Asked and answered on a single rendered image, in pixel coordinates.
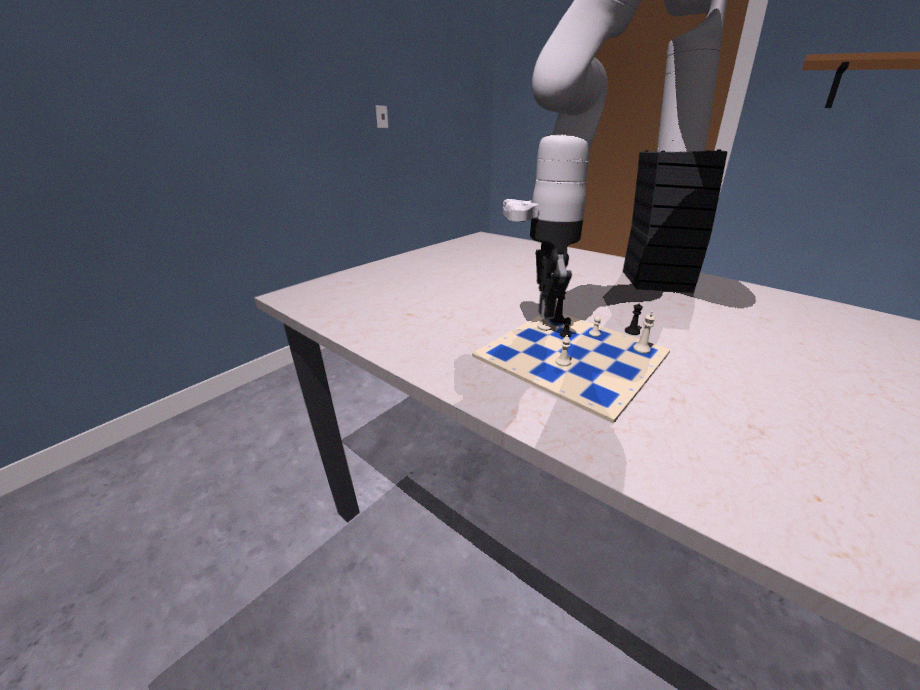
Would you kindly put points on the blue and cream chessboard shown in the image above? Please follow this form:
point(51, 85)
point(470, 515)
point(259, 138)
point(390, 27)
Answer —
point(605, 373)

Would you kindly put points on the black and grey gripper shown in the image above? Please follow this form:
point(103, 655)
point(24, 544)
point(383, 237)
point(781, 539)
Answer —
point(553, 260)

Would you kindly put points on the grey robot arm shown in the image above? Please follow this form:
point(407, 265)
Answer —
point(563, 81)

